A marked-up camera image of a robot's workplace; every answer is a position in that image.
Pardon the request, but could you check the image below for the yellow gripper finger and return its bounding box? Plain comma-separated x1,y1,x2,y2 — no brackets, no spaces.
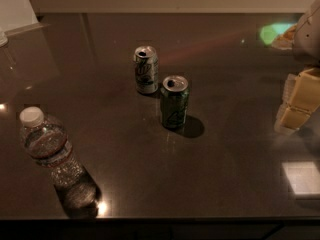
281,67,320,130
274,74,296,135

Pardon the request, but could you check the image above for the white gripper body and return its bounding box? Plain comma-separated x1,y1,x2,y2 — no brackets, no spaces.
292,0,320,66

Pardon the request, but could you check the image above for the green soda can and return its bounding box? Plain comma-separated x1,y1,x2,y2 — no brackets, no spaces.
160,75,190,129

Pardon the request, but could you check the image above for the white 7up soda can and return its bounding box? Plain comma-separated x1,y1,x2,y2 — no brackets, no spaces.
133,46,159,95

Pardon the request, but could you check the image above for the clear plastic water bottle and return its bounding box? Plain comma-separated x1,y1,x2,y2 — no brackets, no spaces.
19,107,99,210

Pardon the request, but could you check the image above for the green and orange snack bag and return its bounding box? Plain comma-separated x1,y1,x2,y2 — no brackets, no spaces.
259,23,297,50

